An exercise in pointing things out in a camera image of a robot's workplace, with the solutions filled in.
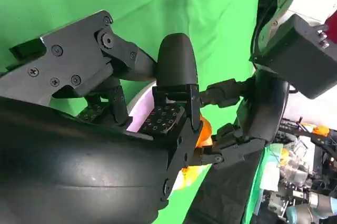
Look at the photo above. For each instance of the person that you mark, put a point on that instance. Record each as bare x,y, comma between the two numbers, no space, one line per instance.
332,22

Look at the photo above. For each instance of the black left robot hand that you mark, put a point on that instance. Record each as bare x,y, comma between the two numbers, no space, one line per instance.
263,108

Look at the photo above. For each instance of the green backdrop cloth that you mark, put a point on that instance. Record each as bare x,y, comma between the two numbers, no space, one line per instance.
256,195

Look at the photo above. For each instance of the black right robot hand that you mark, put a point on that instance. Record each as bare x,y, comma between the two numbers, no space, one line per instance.
79,168

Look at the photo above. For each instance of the black backdrop curtain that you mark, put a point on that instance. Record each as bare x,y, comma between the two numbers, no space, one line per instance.
226,195

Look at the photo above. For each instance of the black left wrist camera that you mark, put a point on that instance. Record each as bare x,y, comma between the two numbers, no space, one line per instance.
302,58

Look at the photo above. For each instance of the lilac plate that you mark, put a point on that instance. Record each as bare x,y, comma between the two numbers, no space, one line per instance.
139,113

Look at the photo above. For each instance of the orange background object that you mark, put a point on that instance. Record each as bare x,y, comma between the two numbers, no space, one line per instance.
321,130

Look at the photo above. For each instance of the orange and white bread roll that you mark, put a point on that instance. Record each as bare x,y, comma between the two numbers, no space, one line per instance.
205,131

